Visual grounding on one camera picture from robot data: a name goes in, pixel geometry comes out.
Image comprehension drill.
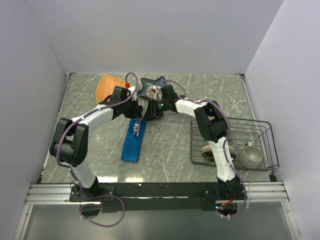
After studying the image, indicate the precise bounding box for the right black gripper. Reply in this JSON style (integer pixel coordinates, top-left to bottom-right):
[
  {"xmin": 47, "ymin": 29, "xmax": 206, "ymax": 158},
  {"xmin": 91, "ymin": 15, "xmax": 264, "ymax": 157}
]
[{"xmin": 142, "ymin": 98, "xmax": 169, "ymax": 122}]

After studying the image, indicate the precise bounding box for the silver fork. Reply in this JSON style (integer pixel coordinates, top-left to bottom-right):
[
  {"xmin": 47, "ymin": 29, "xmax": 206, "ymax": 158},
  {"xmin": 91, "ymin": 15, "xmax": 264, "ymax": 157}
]
[{"xmin": 132, "ymin": 118, "xmax": 141, "ymax": 136}]

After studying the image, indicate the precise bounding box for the blue cloth napkin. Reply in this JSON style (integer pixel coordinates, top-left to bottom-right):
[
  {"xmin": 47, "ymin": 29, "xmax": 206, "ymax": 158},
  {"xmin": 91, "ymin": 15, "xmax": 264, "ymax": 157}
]
[{"xmin": 121, "ymin": 118, "xmax": 147, "ymax": 163}]

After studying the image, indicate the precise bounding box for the silver spoon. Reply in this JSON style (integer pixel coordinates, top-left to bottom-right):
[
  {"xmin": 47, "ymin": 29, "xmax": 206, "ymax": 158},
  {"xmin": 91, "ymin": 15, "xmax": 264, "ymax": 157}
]
[{"xmin": 135, "ymin": 119, "xmax": 141, "ymax": 136}]

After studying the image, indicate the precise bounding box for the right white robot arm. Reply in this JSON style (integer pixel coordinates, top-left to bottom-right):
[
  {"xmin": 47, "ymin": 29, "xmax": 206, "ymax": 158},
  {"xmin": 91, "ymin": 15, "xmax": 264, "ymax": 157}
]
[{"xmin": 144, "ymin": 84, "xmax": 241, "ymax": 200}]

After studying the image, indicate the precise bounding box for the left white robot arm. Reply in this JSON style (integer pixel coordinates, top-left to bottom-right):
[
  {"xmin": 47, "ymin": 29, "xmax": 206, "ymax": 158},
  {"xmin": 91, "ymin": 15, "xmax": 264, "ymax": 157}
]
[{"xmin": 49, "ymin": 86, "xmax": 142, "ymax": 201}]

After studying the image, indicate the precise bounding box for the dark blue star dish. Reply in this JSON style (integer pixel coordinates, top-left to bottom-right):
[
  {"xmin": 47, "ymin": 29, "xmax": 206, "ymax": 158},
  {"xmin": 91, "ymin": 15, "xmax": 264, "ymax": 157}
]
[{"xmin": 137, "ymin": 76, "xmax": 166, "ymax": 99}]

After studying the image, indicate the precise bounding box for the orange woven basket tray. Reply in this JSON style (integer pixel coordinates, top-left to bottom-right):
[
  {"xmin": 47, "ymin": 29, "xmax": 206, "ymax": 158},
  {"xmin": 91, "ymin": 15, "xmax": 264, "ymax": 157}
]
[{"xmin": 95, "ymin": 74, "xmax": 126, "ymax": 103}]

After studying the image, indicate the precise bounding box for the green plate in rack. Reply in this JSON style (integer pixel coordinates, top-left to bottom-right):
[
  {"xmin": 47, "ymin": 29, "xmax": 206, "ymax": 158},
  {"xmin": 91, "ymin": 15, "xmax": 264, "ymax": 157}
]
[{"xmin": 228, "ymin": 135, "xmax": 234, "ymax": 143}]

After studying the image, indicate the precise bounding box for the grey ribbed mug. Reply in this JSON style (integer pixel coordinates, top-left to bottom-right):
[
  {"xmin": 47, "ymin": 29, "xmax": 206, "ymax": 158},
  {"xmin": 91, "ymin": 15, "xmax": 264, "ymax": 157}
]
[{"xmin": 238, "ymin": 141, "xmax": 263, "ymax": 169}]

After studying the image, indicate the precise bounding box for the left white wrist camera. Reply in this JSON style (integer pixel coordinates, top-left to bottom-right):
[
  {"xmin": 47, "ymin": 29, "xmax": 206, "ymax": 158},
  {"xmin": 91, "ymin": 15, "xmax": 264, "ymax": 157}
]
[{"xmin": 125, "ymin": 83, "xmax": 140, "ymax": 101}]

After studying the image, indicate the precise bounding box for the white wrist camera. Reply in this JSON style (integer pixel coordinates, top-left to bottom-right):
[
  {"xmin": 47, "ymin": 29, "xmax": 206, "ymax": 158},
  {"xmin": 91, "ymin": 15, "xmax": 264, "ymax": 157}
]
[
  {"xmin": 125, "ymin": 83, "xmax": 140, "ymax": 101},
  {"xmin": 151, "ymin": 85, "xmax": 163, "ymax": 102}
]

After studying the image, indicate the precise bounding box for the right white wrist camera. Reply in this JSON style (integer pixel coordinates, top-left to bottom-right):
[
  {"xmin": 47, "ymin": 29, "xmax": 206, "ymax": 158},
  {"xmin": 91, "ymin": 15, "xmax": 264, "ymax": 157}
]
[{"xmin": 151, "ymin": 85, "xmax": 163, "ymax": 102}]

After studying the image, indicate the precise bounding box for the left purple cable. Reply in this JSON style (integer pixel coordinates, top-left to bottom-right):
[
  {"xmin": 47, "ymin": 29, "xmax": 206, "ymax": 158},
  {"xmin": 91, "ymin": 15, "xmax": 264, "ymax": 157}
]
[{"xmin": 56, "ymin": 72, "xmax": 140, "ymax": 227}]

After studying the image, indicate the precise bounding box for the purple cable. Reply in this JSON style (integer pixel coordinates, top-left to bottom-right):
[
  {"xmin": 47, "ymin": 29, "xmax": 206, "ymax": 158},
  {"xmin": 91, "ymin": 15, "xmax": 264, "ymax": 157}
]
[
  {"xmin": 159, "ymin": 79, "xmax": 248, "ymax": 221},
  {"xmin": 56, "ymin": 72, "xmax": 140, "ymax": 227}
]

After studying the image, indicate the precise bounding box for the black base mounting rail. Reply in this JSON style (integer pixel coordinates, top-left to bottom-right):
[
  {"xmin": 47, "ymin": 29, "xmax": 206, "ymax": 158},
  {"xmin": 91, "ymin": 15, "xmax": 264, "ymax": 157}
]
[{"xmin": 69, "ymin": 182, "xmax": 245, "ymax": 213}]

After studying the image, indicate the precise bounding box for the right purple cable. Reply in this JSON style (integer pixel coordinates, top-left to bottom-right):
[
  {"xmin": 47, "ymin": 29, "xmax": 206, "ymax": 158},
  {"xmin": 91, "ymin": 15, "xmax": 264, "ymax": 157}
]
[{"xmin": 159, "ymin": 79, "xmax": 248, "ymax": 221}]

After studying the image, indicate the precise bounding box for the black wire dish rack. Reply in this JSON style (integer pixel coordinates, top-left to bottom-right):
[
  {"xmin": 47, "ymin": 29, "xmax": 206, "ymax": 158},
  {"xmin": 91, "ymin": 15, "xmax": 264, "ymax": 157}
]
[{"xmin": 189, "ymin": 117, "xmax": 280, "ymax": 172}]

